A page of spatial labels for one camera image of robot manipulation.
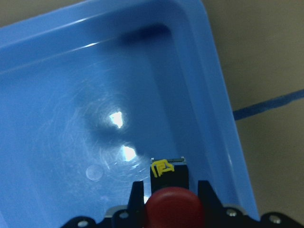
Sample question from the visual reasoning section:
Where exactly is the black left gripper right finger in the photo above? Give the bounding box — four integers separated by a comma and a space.
198, 180, 223, 211

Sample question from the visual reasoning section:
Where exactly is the blue plastic tray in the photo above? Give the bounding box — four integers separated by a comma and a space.
0, 0, 259, 228

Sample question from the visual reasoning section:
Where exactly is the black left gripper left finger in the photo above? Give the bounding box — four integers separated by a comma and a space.
127, 181, 144, 214

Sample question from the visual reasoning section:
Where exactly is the red emergency stop button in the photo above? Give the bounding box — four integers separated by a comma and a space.
145, 156, 206, 228

